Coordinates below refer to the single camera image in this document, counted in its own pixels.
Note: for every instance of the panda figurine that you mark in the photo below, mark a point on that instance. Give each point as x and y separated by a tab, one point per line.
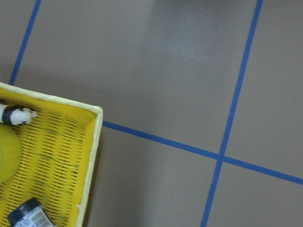
14	115

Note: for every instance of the yellow tape roll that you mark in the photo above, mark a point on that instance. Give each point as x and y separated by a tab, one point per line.
10	153

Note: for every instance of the small black-capped jar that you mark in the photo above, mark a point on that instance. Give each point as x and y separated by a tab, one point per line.
30	214

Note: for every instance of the yellow woven basket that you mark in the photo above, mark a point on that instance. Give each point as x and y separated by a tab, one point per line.
58	157

